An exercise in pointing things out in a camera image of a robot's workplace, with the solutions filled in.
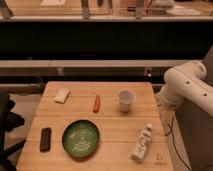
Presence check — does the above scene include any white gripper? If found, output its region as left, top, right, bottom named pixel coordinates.
left=155, top=85, right=181, bottom=108

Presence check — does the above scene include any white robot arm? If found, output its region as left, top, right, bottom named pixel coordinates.
left=155, top=61, right=213, bottom=116

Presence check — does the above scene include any white plastic bottle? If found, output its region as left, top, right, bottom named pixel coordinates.
left=131, top=124, right=152, bottom=163

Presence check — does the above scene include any orange carrot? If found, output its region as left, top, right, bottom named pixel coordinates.
left=93, top=95, right=101, bottom=113

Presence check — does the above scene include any green round plate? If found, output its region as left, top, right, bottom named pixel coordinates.
left=62, top=120, right=100, bottom=159

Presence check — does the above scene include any white sponge block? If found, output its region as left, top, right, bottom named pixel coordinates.
left=54, top=88, right=70, bottom=104

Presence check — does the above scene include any black remote control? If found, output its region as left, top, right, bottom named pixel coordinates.
left=40, top=127, right=51, bottom=152

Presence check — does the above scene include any black office chair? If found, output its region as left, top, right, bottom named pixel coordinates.
left=0, top=93, right=26, bottom=171

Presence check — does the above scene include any black cable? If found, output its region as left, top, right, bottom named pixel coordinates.
left=164, top=114, right=193, bottom=171

